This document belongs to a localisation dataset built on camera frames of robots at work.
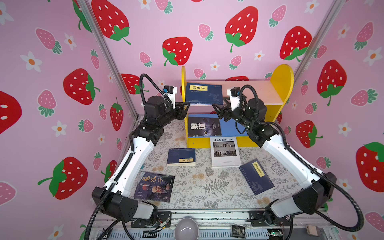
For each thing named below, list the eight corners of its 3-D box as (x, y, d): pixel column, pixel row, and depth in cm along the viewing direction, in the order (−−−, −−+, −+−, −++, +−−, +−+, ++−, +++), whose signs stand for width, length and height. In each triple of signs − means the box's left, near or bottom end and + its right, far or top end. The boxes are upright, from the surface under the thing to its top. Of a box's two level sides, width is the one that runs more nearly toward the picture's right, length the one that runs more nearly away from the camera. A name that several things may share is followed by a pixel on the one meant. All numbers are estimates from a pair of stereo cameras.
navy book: (253, 195, 83) (255, 193, 81) (237, 167, 94) (238, 165, 92) (272, 187, 86) (274, 185, 84) (254, 161, 97) (256, 159, 95)
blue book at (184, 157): (166, 166, 95) (166, 164, 93) (169, 150, 103) (168, 148, 101) (195, 166, 95) (195, 164, 93) (195, 150, 103) (195, 148, 101)
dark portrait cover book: (132, 197, 83) (130, 196, 80) (142, 173, 92) (140, 171, 89) (169, 202, 81) (168, 201, 79) (174, 177, 90) (174, 175, 88)
